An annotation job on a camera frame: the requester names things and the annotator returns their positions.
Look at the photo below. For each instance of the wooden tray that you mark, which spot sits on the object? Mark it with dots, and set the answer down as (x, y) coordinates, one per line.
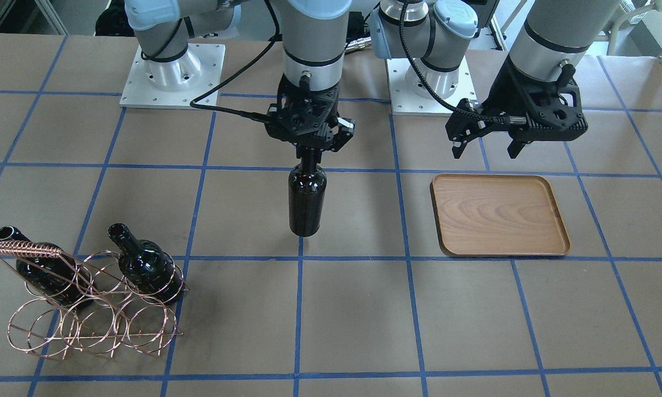
(496, 215)

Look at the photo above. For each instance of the dark wine bottle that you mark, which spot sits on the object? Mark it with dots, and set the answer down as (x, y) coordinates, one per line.
(307, 183)
(149, 269)

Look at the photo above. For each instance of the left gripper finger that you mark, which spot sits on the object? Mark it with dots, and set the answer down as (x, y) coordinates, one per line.
(461, 129)
(518, 142)

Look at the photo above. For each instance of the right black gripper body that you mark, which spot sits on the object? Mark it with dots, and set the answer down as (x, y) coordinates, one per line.
(343, 134)

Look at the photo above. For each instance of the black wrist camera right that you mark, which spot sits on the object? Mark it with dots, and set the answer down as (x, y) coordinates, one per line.
(279, 127)

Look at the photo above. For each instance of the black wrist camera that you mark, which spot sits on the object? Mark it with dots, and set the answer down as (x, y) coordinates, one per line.
(572, 116)
(279, 127)

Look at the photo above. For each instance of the copper wire bottle basket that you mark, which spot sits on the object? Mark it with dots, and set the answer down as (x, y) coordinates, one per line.
(111, 313)

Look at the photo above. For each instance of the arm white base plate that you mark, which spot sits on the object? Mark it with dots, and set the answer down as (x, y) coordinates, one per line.
(409, 97)
(172, 85)

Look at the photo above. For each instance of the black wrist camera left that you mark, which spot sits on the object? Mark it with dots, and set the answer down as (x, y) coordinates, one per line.
(572, 116)

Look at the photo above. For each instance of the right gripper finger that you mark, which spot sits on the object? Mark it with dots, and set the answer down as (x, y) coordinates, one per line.
(346, 129)

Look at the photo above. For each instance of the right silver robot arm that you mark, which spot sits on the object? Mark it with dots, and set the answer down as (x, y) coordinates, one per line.
(313, 38)

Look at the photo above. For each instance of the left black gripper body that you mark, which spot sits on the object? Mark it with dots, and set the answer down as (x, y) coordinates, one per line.
(503, 91)

